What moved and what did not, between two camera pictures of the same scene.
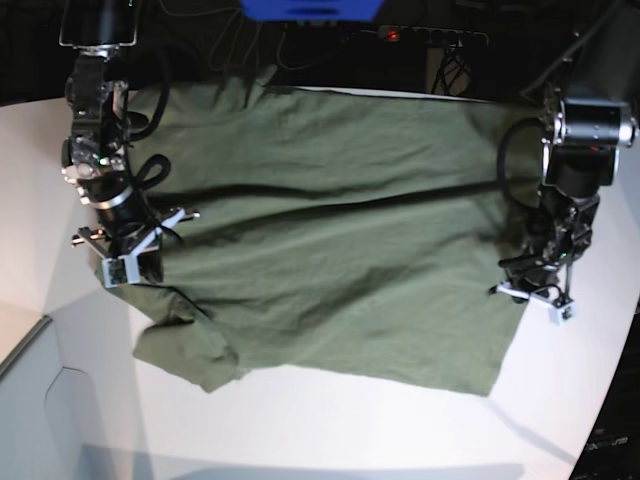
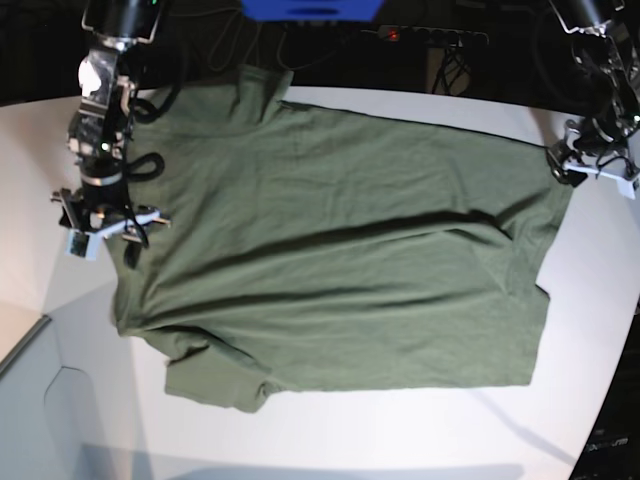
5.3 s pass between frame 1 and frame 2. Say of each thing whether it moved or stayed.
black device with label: stayed
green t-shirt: moved
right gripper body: moved
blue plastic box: stayed
